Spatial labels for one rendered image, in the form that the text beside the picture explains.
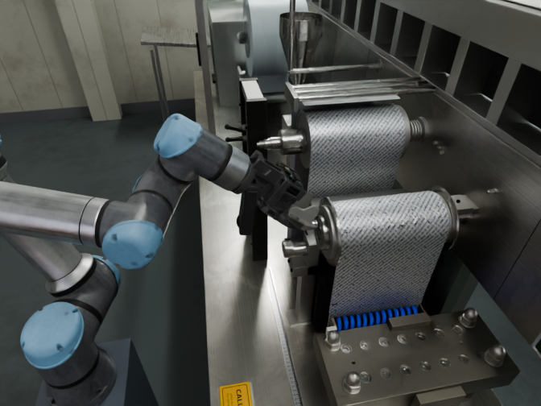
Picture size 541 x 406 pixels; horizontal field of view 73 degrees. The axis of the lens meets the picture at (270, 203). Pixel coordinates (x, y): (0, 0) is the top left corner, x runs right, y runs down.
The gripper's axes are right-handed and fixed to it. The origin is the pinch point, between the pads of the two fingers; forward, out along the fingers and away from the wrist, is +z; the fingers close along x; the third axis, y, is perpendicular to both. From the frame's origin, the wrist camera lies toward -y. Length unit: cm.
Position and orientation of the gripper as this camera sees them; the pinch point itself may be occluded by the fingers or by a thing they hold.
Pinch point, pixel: (308, 224)
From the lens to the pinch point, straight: 78.4
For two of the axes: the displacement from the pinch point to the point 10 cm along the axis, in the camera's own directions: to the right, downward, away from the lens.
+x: -1.8, -6.0, 7.8
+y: 6.3, -6.8, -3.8
